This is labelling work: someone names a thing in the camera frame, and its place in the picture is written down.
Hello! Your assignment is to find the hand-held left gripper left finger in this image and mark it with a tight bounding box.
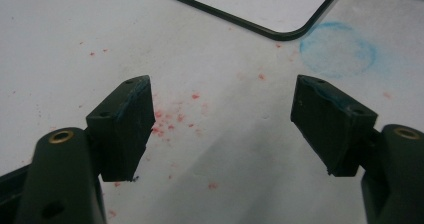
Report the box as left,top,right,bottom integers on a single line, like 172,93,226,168
85,74,157,183

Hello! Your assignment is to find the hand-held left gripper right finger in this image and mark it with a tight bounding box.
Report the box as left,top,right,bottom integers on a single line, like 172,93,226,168
290,74,379,178

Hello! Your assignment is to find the small whiteboard with handle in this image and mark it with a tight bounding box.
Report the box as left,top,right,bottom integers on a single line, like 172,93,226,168
157,0,424,42

